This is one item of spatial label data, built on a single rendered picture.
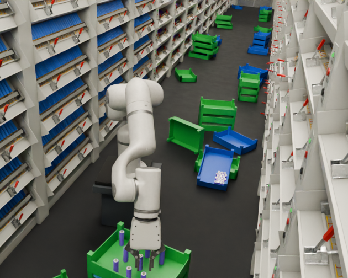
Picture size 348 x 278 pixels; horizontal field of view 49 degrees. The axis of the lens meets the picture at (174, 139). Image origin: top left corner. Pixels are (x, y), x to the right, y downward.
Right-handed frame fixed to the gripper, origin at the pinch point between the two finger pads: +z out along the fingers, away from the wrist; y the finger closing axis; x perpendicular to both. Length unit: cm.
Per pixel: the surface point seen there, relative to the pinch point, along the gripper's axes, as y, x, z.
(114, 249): 11.0, -17.6, 1.5
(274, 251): -42.2, 3.1, -6.0
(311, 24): -55, -7, -83
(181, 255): -13.2, -10.2, 0.5
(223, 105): -67, -214, -65
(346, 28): -33, 58, -64
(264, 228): -52, -38, -2
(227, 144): -64, -177, -31
